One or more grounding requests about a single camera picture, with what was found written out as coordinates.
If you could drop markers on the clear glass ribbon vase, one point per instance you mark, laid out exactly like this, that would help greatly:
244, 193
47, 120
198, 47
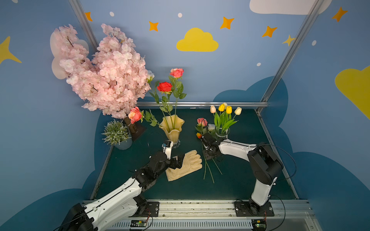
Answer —
222, 131

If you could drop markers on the cream tulip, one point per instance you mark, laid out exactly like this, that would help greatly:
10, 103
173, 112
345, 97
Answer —
213, 110

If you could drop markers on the aluminium mounting rail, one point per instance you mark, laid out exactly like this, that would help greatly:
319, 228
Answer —
217, 215

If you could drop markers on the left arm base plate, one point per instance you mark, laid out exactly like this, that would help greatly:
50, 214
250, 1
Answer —
148, 208

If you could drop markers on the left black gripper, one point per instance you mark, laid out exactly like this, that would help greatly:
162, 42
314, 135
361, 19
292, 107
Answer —
176, 161

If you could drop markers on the right green circuit board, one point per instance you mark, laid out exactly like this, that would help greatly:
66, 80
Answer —
259, 225

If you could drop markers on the beige work glove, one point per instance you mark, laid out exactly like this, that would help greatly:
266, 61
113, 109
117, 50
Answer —
192, 162

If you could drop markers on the left green circuit board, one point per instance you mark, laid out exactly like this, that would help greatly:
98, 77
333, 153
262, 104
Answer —
138, 224

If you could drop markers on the red rose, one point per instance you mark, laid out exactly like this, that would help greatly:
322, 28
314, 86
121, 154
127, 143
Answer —
165, 88

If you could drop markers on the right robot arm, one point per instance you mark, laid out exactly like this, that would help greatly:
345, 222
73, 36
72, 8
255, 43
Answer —
265, 164

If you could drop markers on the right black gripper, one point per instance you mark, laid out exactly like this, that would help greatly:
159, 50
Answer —
206, 141

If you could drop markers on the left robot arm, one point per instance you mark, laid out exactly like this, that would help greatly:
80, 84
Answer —
123, 202

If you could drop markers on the pink cherry blossom tree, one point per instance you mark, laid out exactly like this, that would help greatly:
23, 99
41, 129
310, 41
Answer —
113, 80

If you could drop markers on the green circuit board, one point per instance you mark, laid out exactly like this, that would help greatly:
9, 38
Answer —
259, 225
138, 224

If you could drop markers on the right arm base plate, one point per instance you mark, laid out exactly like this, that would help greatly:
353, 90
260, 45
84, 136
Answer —
252, 209

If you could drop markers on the dark metal tree base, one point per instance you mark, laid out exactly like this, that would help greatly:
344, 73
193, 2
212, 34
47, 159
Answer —
136, 129

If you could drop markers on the yellow fluted glass vase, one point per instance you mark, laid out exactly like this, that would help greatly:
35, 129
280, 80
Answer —
175, 133

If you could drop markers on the small green potted plant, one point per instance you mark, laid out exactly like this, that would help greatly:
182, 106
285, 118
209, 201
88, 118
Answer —
118, 135

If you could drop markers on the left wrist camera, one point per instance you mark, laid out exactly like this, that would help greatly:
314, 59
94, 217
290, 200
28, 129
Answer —
167, 148

